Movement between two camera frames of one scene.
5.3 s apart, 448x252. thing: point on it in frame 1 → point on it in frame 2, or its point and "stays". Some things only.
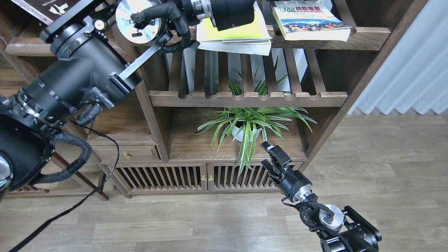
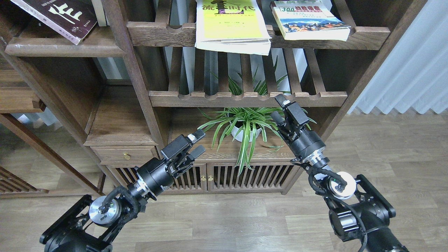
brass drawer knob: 127,155 stays
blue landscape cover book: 310,20 stays
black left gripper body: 227,14 → 156,175
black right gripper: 295,184 → 306,145
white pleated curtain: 414,74 stays
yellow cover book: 253,39 stays
